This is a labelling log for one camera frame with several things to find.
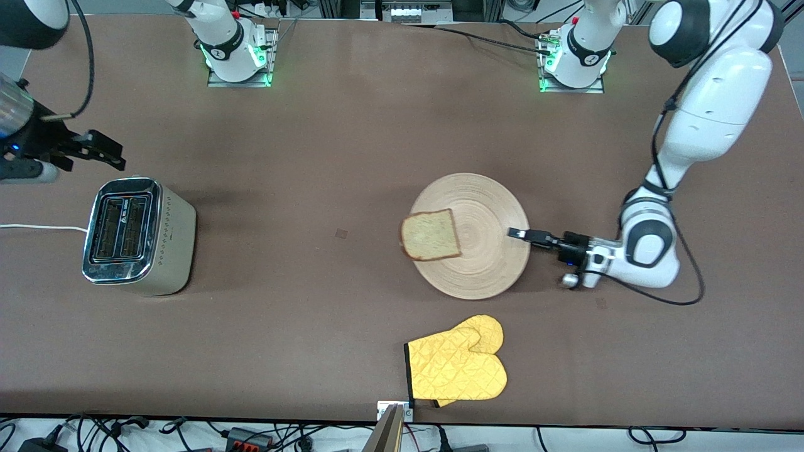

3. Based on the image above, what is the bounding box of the round wooden plate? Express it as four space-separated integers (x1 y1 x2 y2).
410 173 531 301

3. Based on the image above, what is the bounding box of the brown bread slice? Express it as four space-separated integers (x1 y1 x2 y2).
400 208 463 262

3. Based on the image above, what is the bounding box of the silver two-slot toaster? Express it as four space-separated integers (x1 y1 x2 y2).
82 177 197 296

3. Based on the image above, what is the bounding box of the yellow quilted oven mitt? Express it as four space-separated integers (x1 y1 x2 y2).
405 326 508 403
433 315 504 408

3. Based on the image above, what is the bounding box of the slanted metal profile bar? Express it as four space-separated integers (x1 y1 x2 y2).
362 404 405 452

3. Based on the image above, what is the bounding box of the grey electrical terminal box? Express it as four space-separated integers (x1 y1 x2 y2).
377 0 454 24

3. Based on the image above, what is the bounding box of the black orange connector block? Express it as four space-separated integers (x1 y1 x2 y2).
224 427 274 452

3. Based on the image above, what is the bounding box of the white toaster power cord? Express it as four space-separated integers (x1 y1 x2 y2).
0 223 89 232

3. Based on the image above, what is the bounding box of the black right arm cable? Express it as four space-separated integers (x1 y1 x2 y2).
38 0 95 121

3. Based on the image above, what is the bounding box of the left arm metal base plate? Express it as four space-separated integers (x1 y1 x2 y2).
538 31 607 95

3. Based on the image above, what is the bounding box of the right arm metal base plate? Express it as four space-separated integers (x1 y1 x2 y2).
207 28 278 88

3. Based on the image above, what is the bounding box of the black looped floor cable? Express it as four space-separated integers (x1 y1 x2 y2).
628 426 687 446

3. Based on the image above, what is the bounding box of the thin black table cable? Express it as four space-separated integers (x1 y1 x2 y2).
402 24 551 55

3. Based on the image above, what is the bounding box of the thick black table cable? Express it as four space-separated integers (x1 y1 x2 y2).
499 19 557 42

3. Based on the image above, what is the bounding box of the metal table edge bracket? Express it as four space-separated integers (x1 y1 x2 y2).
377 401 414 422

